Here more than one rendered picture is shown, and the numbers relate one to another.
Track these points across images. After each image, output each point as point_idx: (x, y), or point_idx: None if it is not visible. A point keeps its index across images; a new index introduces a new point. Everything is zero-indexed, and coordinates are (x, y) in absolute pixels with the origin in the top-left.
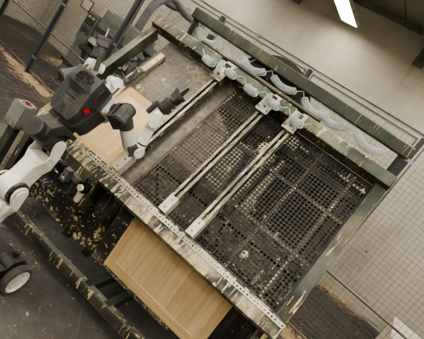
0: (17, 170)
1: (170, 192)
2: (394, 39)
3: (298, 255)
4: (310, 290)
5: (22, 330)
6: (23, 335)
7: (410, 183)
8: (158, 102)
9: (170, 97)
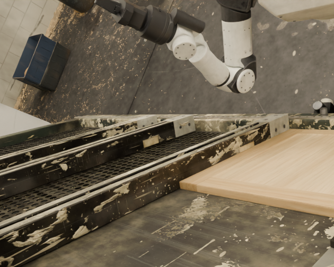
0: None
1: (178, 139)
2: None
3: (29, 143)
4: (37, 127)
5: (317, 98)
6: (312, 96)
7: None
8: (172, 10)
9: (143, 7)
